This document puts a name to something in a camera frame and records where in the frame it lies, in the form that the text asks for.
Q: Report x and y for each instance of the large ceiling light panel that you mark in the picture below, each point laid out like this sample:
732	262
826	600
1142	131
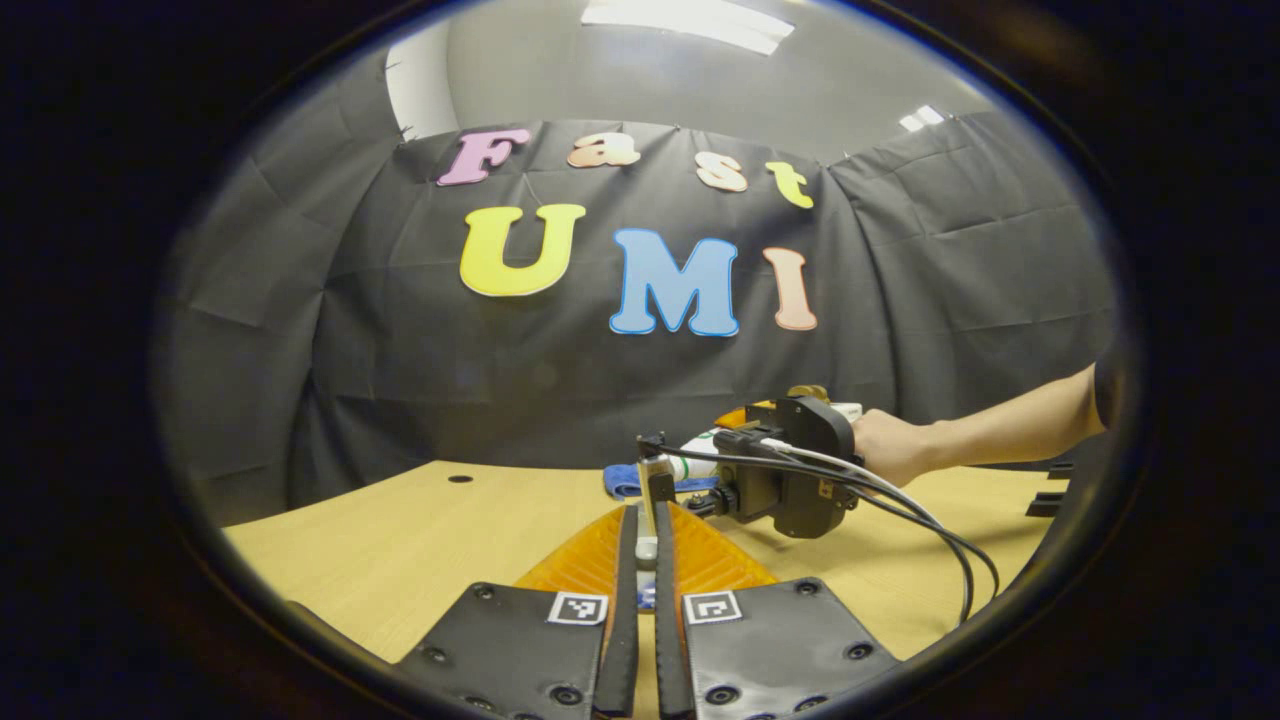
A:
690	20

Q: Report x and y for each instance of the small ceiling light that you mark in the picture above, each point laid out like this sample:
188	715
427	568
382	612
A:
922	117

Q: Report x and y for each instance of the brown toast slice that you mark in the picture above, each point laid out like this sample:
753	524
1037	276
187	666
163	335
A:
808	393

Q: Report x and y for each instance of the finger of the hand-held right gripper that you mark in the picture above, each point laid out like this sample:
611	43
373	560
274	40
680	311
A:
655	500
745	415

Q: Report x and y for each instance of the black backdrop cloth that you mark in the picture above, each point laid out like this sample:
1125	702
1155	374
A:
450	380

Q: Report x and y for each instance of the white green-label water bottle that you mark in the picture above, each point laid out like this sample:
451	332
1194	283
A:
695	462

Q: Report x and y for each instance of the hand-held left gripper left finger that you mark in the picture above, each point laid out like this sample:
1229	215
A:
620	620

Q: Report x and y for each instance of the blue towel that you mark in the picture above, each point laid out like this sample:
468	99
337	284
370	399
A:
625	482

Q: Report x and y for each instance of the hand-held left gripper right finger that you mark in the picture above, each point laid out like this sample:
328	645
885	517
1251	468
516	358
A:
672	620

